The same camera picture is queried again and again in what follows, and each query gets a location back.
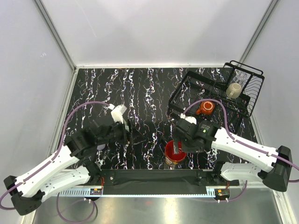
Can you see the small beige cup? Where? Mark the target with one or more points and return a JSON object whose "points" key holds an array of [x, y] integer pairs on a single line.
{"points": [[234, 90]]}

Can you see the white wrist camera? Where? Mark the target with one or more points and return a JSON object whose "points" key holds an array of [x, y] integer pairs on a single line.
{"points": [[189, 119], [117, 112]]}

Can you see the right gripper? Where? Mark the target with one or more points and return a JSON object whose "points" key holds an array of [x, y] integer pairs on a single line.
{"points": [[178, 138]]}

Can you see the aluminium frame post left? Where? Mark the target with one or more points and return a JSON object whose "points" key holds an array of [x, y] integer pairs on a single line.
{"points": [[52, 29]]}

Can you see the lavender plastic cup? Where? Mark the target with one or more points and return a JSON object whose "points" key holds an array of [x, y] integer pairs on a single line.
{"points": [[101, 147]]}

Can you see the aluminium frame post right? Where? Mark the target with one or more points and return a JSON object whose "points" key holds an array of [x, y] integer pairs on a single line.
{"points": [[260, 27]]}

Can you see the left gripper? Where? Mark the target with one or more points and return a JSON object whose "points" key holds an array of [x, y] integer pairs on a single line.
{"points": [[133, 137]]}

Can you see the clear drinking glass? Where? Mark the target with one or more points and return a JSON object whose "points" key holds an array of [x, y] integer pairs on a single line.
{"points": [[241, 77]]}

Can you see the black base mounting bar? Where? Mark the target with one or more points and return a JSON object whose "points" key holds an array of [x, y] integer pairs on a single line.
{"points": [[158, 182]]}

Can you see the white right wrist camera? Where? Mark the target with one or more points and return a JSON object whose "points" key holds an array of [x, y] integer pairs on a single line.
{"points": [[189, 119]]}

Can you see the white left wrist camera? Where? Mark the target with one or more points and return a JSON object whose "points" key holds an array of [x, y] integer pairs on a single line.
{"points": [[117, 112]]}

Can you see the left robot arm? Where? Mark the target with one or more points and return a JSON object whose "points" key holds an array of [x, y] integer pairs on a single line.
{"points": [[69, 166]]}

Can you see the orange glazed mug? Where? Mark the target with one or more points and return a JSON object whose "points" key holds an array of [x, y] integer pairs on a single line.
{"points": [[205, 108]]}

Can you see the aluminium frame post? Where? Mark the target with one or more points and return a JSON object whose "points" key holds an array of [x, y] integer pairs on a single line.
{"points": [[52, 29], [260, 27]]}

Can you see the black mug red inside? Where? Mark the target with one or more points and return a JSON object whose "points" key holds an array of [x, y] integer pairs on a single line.
{"points": [[171, 158]]}

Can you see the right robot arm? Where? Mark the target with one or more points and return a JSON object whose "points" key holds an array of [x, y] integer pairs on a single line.
{"points": [[269, 165]]}

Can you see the black wire dish rack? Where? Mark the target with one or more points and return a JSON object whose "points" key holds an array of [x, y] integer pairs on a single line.
{"points": [[213, 83]]}

